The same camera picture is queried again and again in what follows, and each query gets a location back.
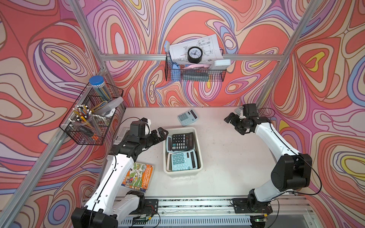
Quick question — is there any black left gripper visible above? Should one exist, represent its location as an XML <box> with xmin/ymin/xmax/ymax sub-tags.
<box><xmin>138</xmin><ymin>126</ymin><xmax>167</xmax><ymax>149</ymax></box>

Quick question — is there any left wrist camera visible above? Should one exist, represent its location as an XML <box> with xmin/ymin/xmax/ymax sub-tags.
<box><xmin>129</xmin><ymin>118</ymin><xmax>151</xmax><ymax>138</ymax></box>

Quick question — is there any black round clock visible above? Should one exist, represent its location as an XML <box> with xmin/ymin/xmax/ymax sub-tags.
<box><xmin>187</xmin><ymin>47</ymin><xmax>203</xmax><ymax>64</ymax></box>

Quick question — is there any blue calculator far corner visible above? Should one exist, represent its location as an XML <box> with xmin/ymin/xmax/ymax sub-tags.
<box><xmin>234</xmin><ymin>106</ymin><xmax>243</xmax><ymax>115</ymax></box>

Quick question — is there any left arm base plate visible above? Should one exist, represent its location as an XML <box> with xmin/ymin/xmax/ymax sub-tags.
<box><xmin>129</xmin><ymin>199</ymin><xmax>159</xmax><ymax>216</ymax></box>

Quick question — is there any white box in basket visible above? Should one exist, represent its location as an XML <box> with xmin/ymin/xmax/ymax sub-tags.
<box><xmin>210</xmin><ymin>59</ymin><xmax>231</xmax><ymax>70</ymax></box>

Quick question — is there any grey stapler in basket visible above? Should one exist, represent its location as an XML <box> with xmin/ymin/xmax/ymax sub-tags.
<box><xmin>94</xmin><ymin>97</ymin><xmax>124</xmax><ymax>118</ymax></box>

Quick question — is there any clear cup of pencils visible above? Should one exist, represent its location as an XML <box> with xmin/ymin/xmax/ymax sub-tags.
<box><xmin>68</xmin><ymin>105</ymin><xmax>102</xmax><ymax>137</ymax></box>

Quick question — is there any colourful children's book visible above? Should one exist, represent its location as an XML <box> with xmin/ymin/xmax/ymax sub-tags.
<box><xmin>122</xmin><ymin>162</ymin><xmax>155</xmax><ymax>192</ymax></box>

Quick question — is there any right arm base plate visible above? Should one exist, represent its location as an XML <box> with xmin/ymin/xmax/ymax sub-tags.
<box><xmin>232</xmin><ymin>198</ymin><xmax>273</xmax><ymax>215</ymax></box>

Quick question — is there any white paper drawing sheet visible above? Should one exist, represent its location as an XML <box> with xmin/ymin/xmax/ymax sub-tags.
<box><xmin>169</xmin><ymin>35</ymin><xmax>223</xmax><ymax>65</ymax></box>

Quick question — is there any newspaper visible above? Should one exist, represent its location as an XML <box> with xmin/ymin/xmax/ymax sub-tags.
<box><xmin>113</xmin><ymin>127</ymin><xmax>130</xmax><ymax>145</ymax></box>

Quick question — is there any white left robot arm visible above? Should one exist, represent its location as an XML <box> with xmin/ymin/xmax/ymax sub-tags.
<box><xmin>71</xmin><ymin>127</ymin><xmax>168</xmax><ymax>228</ymax></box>

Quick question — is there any black wire basket back wall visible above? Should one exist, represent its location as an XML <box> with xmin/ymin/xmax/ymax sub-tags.
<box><xmin>164</xmin><ymin>53</ymin><xmax>227</xmax><ymax>82</ymax></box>

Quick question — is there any black calculator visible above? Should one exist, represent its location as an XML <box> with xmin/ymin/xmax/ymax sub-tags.
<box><xmin>172</xmin><ymin>133</ymin><xmax>194</xmax><ymax>152</ymax></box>

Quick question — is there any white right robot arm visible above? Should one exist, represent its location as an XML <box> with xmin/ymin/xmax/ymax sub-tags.
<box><xmin>224</xmin><ymin>113</ymin><xmax>312</xmax><ymax>211</ymax></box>

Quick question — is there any black wire basket left wall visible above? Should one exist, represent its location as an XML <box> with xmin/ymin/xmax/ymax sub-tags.
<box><xmin>59</xmin><ymin>84</ymin><xmax>124</xmax><ymax>145</ymax></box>

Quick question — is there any blue lid pencil jar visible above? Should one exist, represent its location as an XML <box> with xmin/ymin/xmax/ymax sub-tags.
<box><xmin>89</xmin><ymin>75</ymin><xmax>113</xmax><ymax>102</ymax></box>

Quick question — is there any black wire basket wall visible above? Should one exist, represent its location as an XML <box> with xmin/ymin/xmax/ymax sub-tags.
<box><xmin>59</xmin><ymin>84</ymin><xmax>124</xmax><ymax>145</ymax></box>
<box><xmin>164</xmin><ymin>53</ymin><xmax>227</xmax><ymax>82</ymax></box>

